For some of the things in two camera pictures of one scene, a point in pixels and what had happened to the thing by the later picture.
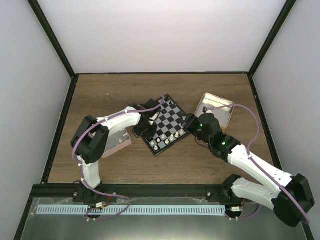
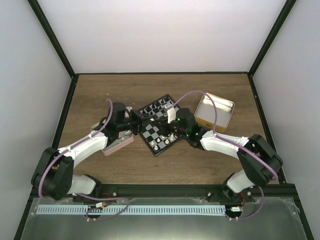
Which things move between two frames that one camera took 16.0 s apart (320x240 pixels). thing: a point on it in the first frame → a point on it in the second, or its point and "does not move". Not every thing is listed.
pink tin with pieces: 117,140 does not move
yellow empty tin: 223,114 does not move
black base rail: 218,191 does not move
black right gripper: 191,120 → 164,128
